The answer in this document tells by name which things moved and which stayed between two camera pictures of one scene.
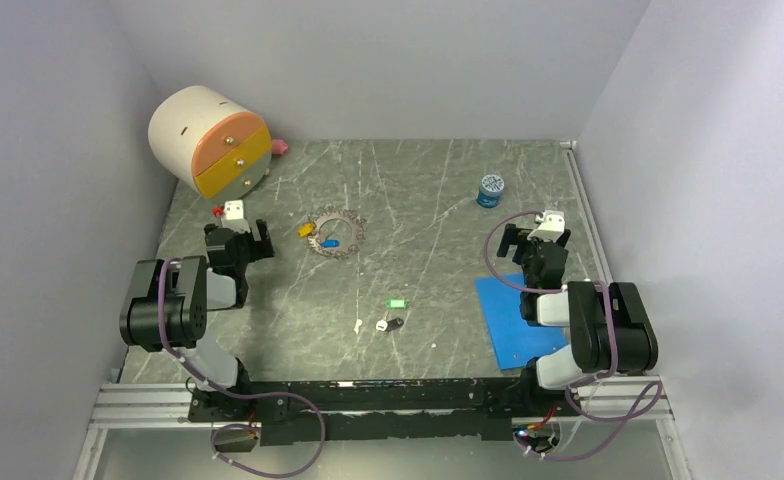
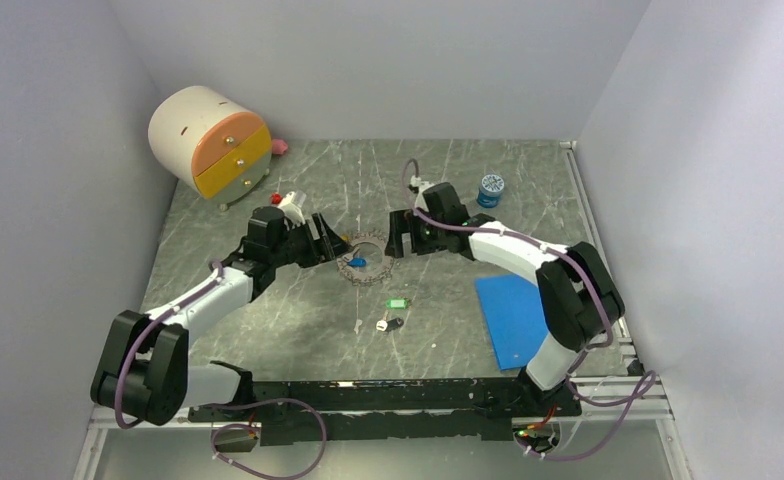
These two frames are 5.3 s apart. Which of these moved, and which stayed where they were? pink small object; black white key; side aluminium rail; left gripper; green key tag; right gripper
Moved: right gripper; left gripper
Stayed: pink small object; side aluminium rail; black white key; green key tag
